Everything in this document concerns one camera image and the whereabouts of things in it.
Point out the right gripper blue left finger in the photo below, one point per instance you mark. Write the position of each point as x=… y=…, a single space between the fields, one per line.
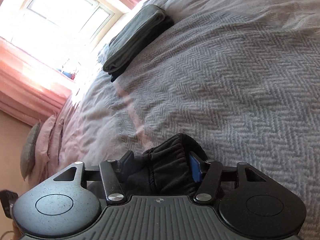
x=126 y=163

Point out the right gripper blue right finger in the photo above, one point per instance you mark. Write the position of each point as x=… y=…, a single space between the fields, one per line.
x=198 y=167

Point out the black sweatpants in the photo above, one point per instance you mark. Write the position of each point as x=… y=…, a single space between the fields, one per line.
x=164 y=170

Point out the pink ruffled pillow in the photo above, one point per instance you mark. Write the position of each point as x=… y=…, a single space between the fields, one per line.
x=47 y=150

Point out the grey cushion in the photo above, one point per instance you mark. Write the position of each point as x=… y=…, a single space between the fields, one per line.
x=27 y=159

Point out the grey herringbone bed blanket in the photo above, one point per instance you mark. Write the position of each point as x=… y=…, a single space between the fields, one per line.
x=241 y=77

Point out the pink curtain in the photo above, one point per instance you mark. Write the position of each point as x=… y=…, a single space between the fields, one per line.
x=32 y=91

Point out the folded grey-green garment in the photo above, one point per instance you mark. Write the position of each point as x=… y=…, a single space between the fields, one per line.
x=135 y=37

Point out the folded dark garment underneath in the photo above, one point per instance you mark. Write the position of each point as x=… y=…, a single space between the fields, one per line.
x=150 y=42

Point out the window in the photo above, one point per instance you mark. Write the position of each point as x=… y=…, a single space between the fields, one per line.
x=59 y=33

